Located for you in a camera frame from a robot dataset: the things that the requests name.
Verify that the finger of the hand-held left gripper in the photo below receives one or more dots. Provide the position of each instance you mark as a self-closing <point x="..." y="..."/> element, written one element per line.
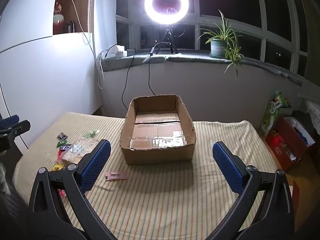
<point x="10" y="120"/>
<point x="20" y="128"/>

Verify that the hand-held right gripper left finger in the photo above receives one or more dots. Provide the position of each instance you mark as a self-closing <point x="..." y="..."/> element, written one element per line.
<point x="96" y="165"/>

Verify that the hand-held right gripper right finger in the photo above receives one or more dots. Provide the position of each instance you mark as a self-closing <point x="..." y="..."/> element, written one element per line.
<point x="228" y="166"/>

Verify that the clear bread packet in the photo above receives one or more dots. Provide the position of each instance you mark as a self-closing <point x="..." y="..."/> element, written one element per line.
<point x="75" y="152"/>

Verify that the brown cardboard box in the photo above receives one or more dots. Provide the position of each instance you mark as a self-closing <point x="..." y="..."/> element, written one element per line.
<point x="157" y="135"/>

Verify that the pink snack packet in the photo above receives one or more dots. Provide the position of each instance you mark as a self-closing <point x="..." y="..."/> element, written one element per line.
<point x="116" y="175"/>

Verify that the clear green candy packet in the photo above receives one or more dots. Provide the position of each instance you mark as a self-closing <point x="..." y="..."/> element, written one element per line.
<point x="91" y="133"/>

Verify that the red snack packet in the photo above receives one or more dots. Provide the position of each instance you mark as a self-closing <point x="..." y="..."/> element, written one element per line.
<point x="61" y="152"/>

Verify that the yellow snack packet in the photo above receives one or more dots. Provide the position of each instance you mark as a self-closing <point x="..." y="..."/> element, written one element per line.
<point x="57" y="167"/>

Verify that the small black snack packet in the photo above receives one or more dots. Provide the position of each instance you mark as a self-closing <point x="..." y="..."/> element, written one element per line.
<point x="62" y="136"/>

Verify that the red cardboard box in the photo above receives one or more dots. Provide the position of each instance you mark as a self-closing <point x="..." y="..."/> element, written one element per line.
<point x="291" y="142"/>

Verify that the large green snack bag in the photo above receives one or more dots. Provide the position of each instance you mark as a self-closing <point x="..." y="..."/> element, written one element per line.
<point x="273" y="115"/>

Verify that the striped beige cloth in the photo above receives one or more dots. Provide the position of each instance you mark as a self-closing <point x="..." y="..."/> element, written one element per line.
<point x="162" y="200"/>

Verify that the grey windowsill mat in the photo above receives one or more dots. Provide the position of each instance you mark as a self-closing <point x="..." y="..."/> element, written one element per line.
<point x="200" y="61"/>

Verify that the red vase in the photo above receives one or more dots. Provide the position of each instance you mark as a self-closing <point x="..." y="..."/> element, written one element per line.
<point x="58" y="17"/>

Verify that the white power strip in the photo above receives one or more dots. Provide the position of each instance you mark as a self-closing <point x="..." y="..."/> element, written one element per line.
<point x="117" y="51"/>

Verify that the small grey box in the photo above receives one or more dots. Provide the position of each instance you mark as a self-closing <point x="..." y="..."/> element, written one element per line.
<point x="130" y="52"/>

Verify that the potted spider plant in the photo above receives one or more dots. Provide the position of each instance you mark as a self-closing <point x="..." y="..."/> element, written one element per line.
<point x="221" y="43"/>

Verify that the black usb hub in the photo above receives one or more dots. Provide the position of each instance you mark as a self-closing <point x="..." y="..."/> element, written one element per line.
<point x="152" y="50"/>

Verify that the wooden shelf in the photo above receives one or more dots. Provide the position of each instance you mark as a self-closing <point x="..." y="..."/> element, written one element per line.
<point x="72" y="7"/>

